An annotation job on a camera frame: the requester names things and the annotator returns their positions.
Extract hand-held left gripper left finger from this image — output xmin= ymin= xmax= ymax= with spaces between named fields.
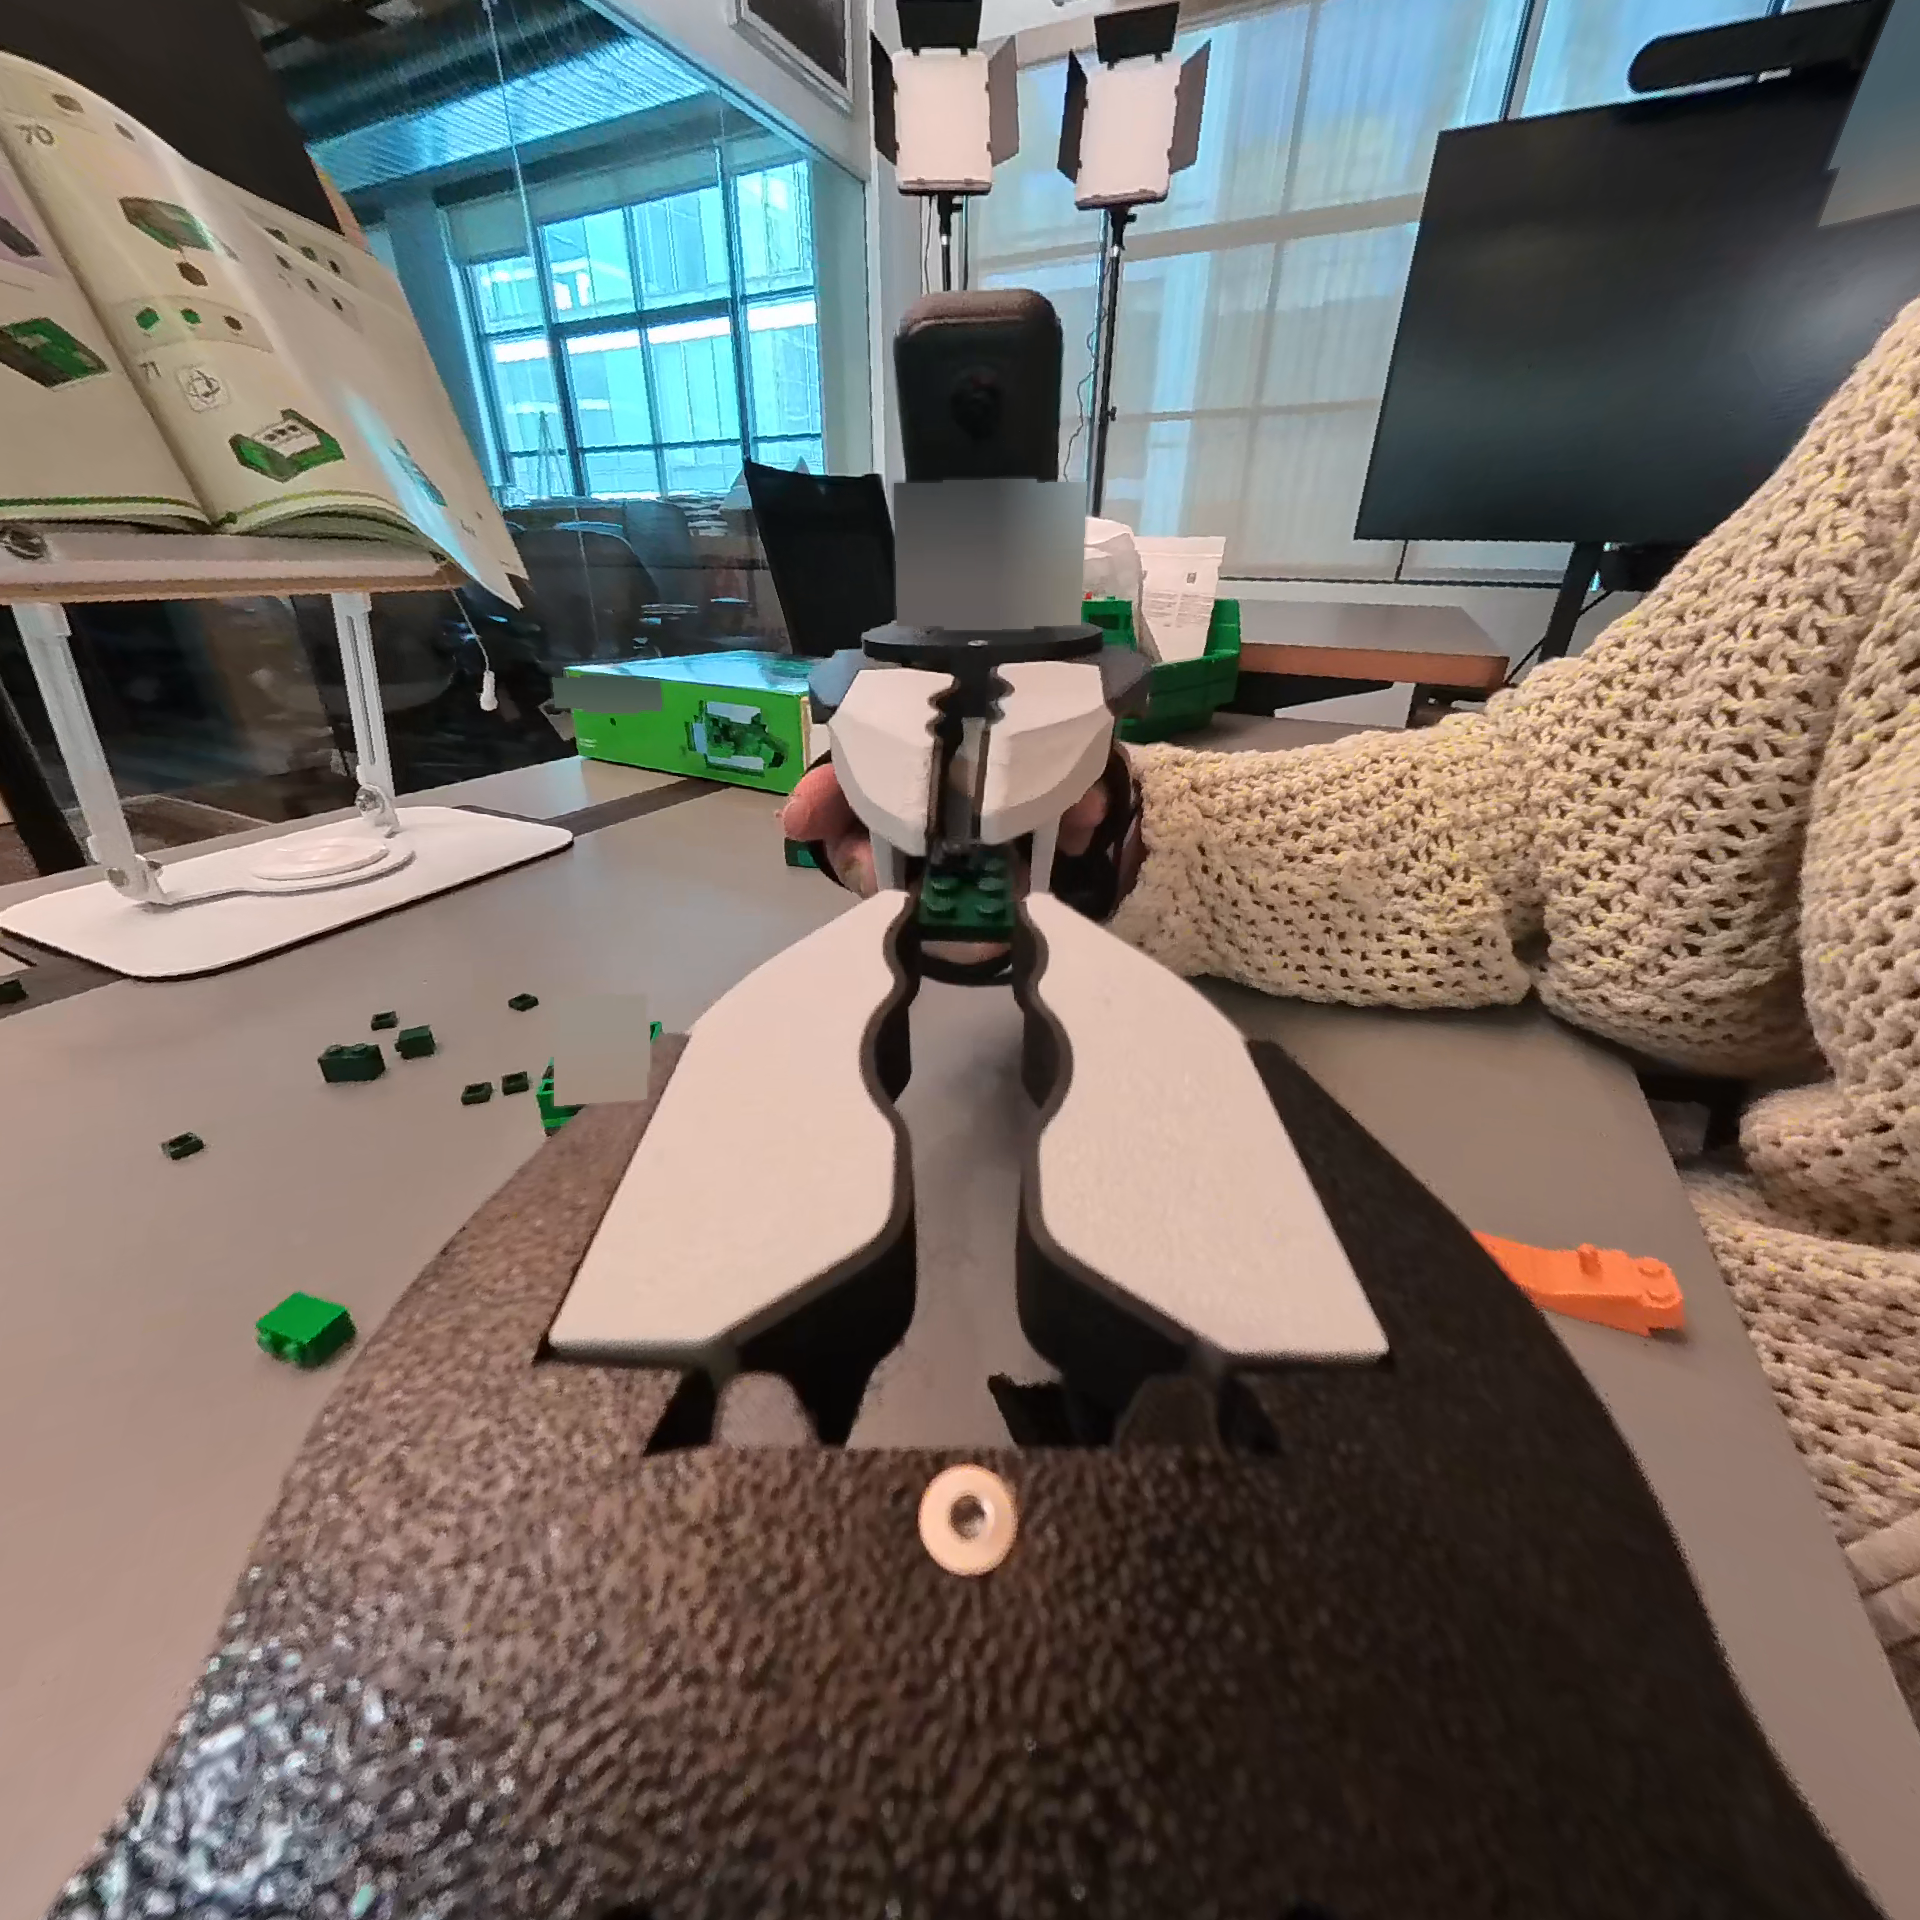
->
xmin=543 ymin=888 xmax=921 ymax=1446

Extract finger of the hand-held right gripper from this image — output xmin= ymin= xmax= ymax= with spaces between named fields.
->
xmin=976 ymin=666 xmax=1120 ymax=898
xmin=830 ymin=666 xmax=966 ymax=892

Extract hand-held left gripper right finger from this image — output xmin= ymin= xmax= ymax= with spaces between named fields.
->
xmin=1017 ymin=898 xmax=1391 ymax=1446

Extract dark green lego assembly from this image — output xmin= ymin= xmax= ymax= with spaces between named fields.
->
xmin=913 ymin=842 xmax=1033 ymax=946

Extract person's right forearm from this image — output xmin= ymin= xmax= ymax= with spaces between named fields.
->
xmin=1117 ymin=291 xmax=1920 ymax=1085

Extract green lego face block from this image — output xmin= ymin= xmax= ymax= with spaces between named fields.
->
xmin=535 ymin=1022 xmax=665 ymax=1137

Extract green cardboard lego box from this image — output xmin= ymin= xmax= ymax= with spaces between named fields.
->
xmin=570 ymin=655 xmax=819 ymax=795

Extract scattered small dark lego pieces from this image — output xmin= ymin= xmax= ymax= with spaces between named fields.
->
xmin=163 ymin=990 xmax=543 ymax=1166

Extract bright green lego brick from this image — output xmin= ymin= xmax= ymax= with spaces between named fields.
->
xmin=255 ymin=1291 xmax=358 ymax=1371

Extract open lego instruction booklet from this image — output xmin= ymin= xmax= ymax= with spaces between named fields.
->
xmin=0 ymin=51 xmax=528 ymax=609

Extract person's right hand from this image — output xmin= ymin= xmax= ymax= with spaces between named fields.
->
xmin=779 ymin=754 xmax=891 ymax=898

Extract green plastic storage bin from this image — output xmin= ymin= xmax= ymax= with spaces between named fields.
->
xmin=1078 ymin=595 xmax=1244 ymax=745

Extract white paper sheets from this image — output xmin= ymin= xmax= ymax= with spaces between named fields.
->
xmin=1078 ymin=516 xmax=1227 ymax=639

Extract studio panel light on stand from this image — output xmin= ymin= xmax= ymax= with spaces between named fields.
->
xmin=870 ymin=0 xmax=1022 ymax=294
xmin=1057 ymin=7 xmax=1212 ymax=517

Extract dark office chairs row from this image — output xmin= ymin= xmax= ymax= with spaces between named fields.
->
xmin=501 ymin=494 xmax=752 ymax=669

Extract orange brick separator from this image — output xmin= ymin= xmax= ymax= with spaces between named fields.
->
xmin=1470 ymin=1229 xmax=1689 ymax=1337

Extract white book stand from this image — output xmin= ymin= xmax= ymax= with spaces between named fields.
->
xmin=0 ymin=516 xmax=575 ymax=980

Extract large black display screen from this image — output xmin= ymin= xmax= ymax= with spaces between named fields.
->
xmin=1354 ymin=66 xmax=1920 ymax=661

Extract black video bar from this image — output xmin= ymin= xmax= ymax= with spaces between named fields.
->
xmin=1633 ymin=0 xmax=1892 ymax=91

